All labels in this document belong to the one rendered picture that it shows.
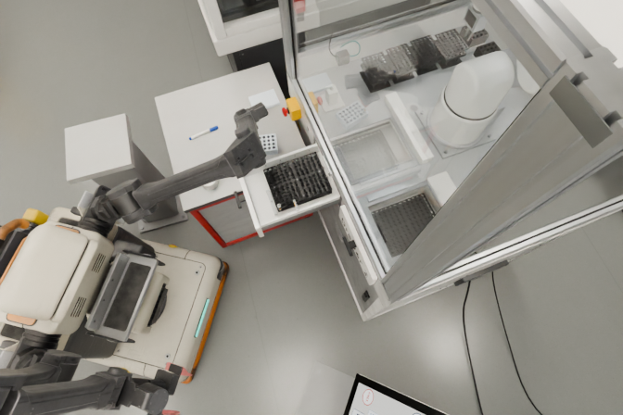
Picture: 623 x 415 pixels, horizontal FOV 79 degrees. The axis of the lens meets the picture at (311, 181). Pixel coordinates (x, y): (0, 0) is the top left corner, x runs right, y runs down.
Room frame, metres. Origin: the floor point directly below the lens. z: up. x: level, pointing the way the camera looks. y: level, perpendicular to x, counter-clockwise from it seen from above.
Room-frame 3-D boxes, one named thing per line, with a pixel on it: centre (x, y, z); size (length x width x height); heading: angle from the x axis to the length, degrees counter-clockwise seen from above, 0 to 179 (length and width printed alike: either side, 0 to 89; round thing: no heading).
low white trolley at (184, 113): (0.95, 0.36, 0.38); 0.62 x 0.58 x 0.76; 18
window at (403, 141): (0.62, -0.10, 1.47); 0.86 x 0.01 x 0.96; 18
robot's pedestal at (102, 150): (0.90, 0.96, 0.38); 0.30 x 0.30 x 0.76; 14
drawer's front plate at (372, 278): (0.35, -0.15, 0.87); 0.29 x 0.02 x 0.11; 18
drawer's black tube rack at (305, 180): (0.62, 0.05, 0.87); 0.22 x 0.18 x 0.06; 108
